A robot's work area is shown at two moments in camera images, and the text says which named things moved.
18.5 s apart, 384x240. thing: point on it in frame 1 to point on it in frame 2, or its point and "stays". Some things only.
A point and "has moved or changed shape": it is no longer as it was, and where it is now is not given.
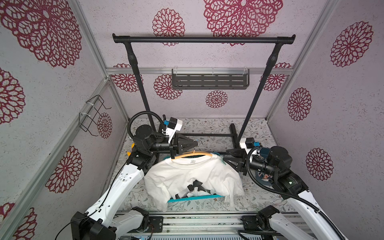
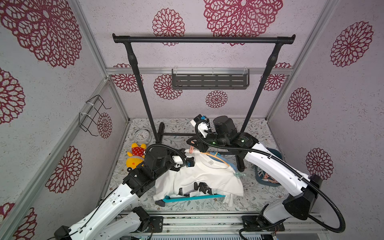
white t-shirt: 174,175 has moved or changed shape
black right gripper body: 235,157 to 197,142
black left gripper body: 173,147 to 175,168
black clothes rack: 130,39 stays
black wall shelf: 210,79 stays
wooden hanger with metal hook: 193,153 has moved or changed shape
